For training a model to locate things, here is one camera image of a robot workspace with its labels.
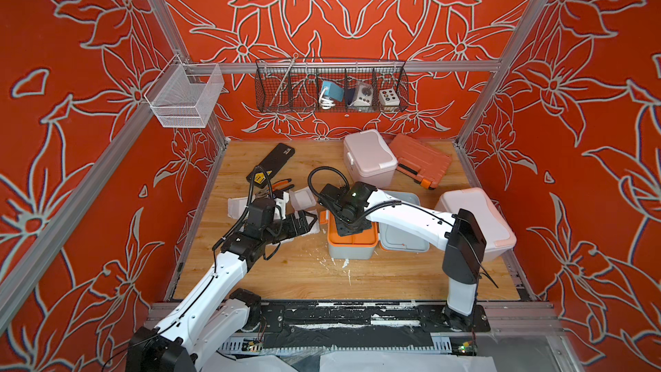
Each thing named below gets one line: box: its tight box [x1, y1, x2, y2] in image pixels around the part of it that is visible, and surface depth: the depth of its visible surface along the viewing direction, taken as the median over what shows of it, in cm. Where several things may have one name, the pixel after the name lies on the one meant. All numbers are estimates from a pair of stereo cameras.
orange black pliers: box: [271, 179, 296, 193], surface depth 106 cm
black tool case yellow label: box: [246, 142, 296, 189], surface depth 113 cm
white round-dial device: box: [349, 82, 374, 107], surface depth 93 cm
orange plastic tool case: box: [389, 133, 453, 190], surface depth 108 cm
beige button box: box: [378, 88, 401, 106], surface depth 97 cm
